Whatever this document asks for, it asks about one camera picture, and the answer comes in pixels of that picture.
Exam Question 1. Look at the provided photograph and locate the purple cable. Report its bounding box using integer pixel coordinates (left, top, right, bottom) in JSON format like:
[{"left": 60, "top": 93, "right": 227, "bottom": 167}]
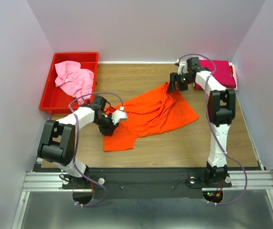
[
  {"left": 68, "top": 92, "right": 124, "bottom": 208},
  {"left": 178, "top": 53, "right": 248, "bottom": 206}
]

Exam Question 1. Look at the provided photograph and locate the folded light pink shirt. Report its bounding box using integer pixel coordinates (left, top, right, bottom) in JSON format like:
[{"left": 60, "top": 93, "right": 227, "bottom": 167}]
[{"left": 229, "top": 62, "right": 238, "bottom": 91}]

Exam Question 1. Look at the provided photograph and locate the aluminium rail frame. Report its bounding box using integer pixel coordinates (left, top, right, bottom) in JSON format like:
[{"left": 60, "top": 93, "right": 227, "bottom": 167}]
[{"left": 13, "top": 115, "right": 273, "bottom": 229}]

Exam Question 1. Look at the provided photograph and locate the red plastic bin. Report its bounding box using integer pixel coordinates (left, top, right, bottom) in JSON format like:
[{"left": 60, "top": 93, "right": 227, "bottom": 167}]
[{"left": 39, "top": 52, "right": 99, "bottom": 115}]

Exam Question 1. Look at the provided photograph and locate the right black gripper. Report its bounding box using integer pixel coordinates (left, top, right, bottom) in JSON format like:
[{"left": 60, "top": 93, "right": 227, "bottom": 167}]
[{"left": 167, "top": 72, "right": 194, "bottom": 93}]

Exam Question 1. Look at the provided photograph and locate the folded magenta t shirt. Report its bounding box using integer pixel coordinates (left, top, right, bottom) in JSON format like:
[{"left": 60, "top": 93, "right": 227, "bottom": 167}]
[{"left": 194, "top": 59, "right": 236, "bottom": 90}]

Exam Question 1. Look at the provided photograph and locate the pink t shirt in bin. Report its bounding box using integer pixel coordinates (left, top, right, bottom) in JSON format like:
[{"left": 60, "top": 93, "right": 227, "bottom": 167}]
[{"left": 55, "top": 61, "right": 95, "bottom": 99}]

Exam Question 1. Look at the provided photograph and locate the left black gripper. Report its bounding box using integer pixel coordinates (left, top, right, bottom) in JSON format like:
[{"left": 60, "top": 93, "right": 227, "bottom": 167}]
[{"left": 94, "top": 113, "right": 119, "bottom": 137}]

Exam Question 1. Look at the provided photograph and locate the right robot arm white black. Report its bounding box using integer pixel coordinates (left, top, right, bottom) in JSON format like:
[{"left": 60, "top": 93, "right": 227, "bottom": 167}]
[{"left": 168, "top": 54, "right": 236, "bottom": 186}]

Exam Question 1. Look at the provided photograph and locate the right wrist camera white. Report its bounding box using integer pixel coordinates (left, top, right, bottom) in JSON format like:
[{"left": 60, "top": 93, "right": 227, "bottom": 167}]
[{"left": 175, "top": 59, "right": 188, "bottom": 75}]

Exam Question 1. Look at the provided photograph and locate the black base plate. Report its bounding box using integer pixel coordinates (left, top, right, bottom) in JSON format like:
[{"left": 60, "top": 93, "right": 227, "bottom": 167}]
[{"left": 59, "top": 167, "right": 232, "bottom": 200}]

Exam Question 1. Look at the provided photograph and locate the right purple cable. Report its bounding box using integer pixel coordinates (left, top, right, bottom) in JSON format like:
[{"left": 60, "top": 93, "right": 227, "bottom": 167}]
[{"left": 178, "top": 53, "right": 248, "bottom": 206}]

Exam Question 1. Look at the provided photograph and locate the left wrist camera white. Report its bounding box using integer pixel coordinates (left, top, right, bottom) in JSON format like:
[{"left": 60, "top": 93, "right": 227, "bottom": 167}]
[{"left": 111, "top": 106, "right": 128, "bottom": 125}]

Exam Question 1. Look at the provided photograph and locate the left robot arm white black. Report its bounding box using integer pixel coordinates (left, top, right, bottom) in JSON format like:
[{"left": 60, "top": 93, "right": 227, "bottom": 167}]
[{"left": 37, "top": 95, "right": 127, "bottom": 188}]

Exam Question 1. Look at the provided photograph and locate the orange t shirt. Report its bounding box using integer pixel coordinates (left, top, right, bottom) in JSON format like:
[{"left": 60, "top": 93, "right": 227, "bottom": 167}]
[{"left": 103, "top": 83, "right": 199, "bottom": 152}]

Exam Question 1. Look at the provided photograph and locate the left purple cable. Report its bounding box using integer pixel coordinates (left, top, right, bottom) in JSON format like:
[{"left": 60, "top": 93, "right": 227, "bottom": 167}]
[{"left": 68, "top": 92, "right": 124, "bottom": 208}]

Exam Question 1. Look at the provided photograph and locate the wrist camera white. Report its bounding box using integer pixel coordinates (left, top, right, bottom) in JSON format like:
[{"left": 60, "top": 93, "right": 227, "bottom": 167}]
[
  {"left": 175, "top": 59, "right": 188, "bottom": 75},
  {"left": 111, "top": 106, "right": 128, "bottom": 125}
]

